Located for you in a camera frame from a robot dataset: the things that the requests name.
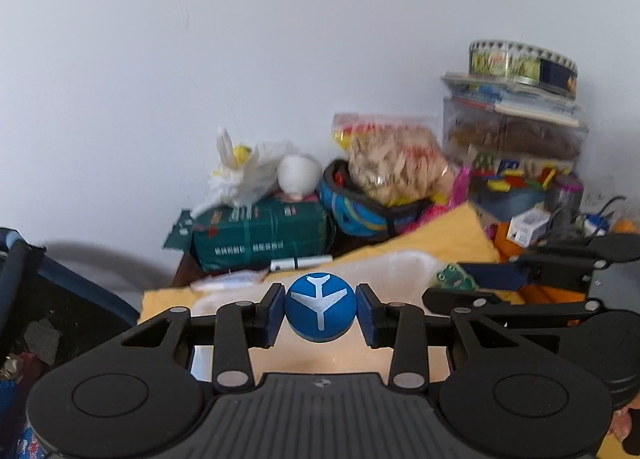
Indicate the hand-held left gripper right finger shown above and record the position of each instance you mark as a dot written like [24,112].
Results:
[364,314]

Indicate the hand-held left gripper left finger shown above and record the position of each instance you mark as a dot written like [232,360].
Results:
[276,314]

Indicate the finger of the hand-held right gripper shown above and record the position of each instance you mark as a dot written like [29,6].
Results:
[450,300]
[490,275]

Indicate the blue ball with white airplane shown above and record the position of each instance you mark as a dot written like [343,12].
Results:
[320,306]

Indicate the white plastic bin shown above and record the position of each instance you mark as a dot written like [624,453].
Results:
[400,269]

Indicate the green frog toy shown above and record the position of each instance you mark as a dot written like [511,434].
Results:
[452,276]

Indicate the orange box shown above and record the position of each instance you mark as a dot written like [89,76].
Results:
[507,249]

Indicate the yellow quilt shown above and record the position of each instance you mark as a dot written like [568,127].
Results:
[450,239]

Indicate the small white box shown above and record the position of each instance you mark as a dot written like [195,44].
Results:
[525,226]

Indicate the clear plastic packet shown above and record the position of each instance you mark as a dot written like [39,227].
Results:
[225,281]

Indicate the grey tub of toy blocks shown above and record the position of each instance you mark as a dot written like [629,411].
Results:
[515,199]

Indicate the green tissue package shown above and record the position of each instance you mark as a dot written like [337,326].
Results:
[250,231]

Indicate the pink plastic wrapper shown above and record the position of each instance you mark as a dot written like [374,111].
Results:
[461,184]

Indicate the blue striped helmet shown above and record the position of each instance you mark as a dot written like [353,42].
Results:
[350,214]

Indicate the grey cylinder with pink rim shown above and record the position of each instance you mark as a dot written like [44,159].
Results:
[565,194]

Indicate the white plastic bag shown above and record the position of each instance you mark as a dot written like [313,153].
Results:
[240,179]

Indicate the clear plastic box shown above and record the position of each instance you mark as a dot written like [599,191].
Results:
[510,136]

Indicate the white round shell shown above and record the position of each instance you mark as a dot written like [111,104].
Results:
[297,174]

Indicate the clear bag of crackers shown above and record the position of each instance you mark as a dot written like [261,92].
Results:
[395,164]

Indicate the stack of books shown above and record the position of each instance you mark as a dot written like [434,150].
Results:
[525,106]

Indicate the dark blue fabric bin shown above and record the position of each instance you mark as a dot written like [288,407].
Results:
[75,299]

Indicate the round printed tin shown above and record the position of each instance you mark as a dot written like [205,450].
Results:
[520,64]

